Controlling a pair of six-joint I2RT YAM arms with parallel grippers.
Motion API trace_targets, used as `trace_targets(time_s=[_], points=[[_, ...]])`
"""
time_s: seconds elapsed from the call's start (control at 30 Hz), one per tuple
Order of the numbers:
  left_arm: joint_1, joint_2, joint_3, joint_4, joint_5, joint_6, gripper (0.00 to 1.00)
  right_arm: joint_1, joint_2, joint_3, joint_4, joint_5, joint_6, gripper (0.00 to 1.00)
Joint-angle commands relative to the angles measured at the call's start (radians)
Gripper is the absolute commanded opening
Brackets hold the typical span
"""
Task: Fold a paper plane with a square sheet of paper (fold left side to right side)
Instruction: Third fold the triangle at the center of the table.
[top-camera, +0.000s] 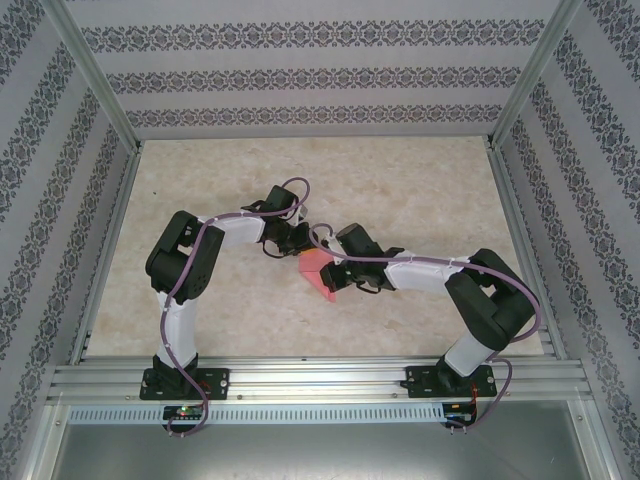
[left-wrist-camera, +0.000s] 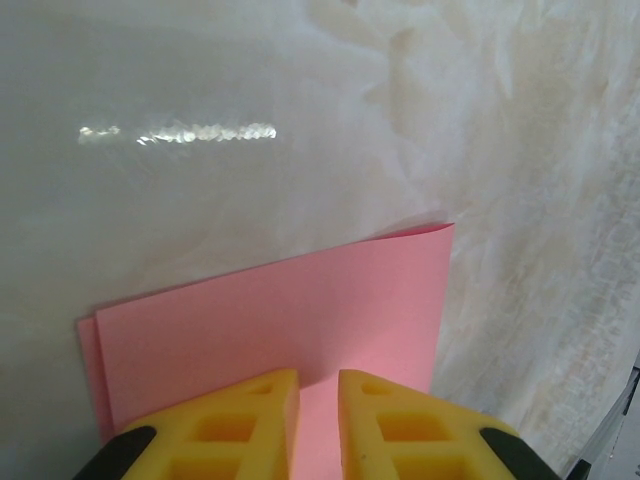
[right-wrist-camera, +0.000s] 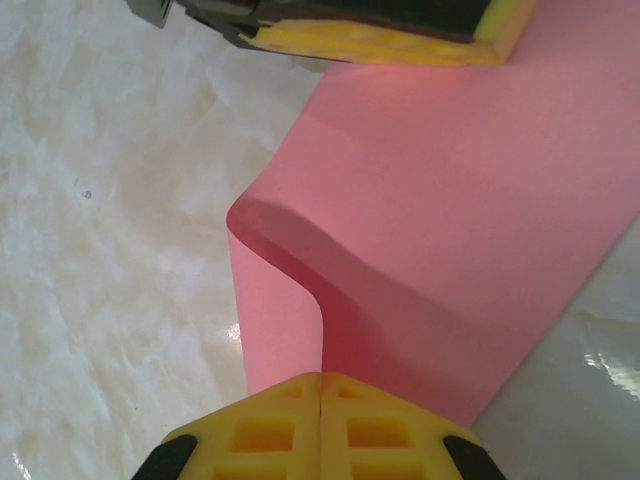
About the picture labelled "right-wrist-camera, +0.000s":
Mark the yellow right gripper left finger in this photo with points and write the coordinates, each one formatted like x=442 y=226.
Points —
x=260 y=440

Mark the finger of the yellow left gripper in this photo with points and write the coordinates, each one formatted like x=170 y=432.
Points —
x=380 y=47

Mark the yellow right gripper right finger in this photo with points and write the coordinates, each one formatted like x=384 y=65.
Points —
x=380 y=440

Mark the pink square paper sheet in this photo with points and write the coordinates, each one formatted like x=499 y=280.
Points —
x=450 y=200

